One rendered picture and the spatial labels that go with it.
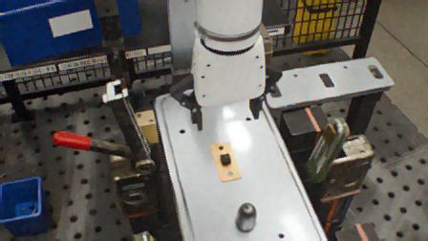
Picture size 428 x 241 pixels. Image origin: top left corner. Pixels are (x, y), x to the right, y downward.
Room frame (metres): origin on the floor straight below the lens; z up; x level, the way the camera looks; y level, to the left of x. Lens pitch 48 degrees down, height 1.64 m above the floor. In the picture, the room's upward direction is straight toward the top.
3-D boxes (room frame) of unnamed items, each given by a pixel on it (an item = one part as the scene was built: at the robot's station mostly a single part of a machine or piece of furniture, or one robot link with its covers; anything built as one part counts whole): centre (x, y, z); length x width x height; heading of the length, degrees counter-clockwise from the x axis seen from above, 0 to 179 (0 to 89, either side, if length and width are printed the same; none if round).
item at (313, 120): (0.60, -0.18, 0.84); 0.11 x 0.10 x 0.28; 104
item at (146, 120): (0.53, 0.12, 0.88); 0.04 x 0.04 x 0.36; 14
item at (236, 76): (0.48, -0.02, 1.23); 0.10 x 0.07 x 0.11; 105
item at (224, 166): (0.48, -0.02, 1.01); 0.08 x 0.04 x 0.01; 14
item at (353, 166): (0.48, -0.23, 0.87); 0.12 x 0.09 x 0.35; 104
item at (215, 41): (0.48, -0.02, 1.29); 0.09 x 0.08 x 0.03; 105
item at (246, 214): (0.36, -0.05, 1.02); 0.03 x 0.03 x 0.07
